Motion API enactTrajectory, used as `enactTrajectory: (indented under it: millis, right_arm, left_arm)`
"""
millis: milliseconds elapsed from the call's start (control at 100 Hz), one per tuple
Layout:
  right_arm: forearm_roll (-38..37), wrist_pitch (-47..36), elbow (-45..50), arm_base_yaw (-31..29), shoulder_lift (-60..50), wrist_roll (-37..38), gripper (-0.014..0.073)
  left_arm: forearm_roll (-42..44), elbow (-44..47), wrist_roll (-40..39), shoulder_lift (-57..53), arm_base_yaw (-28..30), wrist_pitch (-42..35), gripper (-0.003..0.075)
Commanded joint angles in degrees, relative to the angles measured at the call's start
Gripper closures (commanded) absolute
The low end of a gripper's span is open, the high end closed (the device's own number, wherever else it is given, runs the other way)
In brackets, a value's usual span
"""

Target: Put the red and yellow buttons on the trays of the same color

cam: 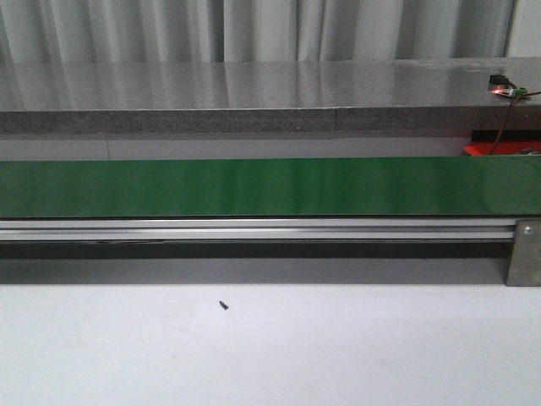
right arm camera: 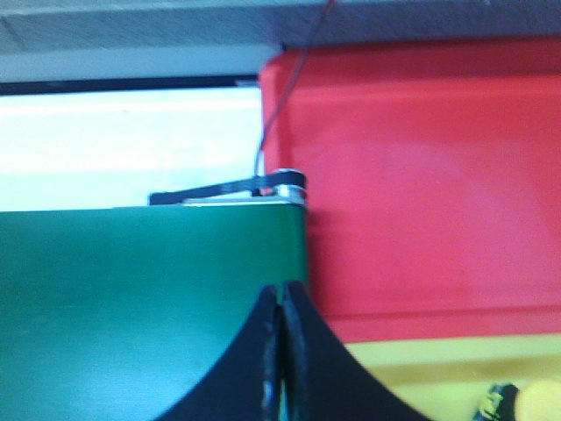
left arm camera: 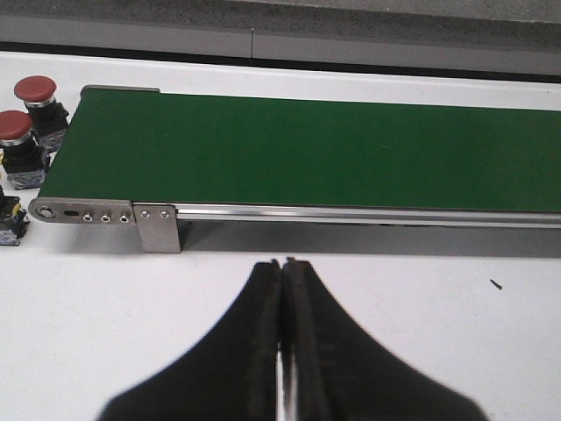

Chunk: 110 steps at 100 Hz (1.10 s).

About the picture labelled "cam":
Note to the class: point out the red plastic tray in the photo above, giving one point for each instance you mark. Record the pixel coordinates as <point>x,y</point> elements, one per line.
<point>521,148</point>

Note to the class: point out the green conveyor belt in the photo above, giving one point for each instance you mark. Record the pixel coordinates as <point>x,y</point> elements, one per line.
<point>381,186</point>

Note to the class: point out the small sensor circuit board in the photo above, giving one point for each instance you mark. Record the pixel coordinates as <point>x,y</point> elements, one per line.
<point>501,85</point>

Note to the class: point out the white curtain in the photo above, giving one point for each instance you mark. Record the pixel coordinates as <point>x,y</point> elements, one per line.
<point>265,31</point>

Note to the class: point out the aluminium conveyor frame rail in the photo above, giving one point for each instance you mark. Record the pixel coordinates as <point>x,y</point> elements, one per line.
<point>259,229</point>

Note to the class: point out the steel conveyor support bracket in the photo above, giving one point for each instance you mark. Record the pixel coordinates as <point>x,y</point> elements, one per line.
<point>524,268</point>

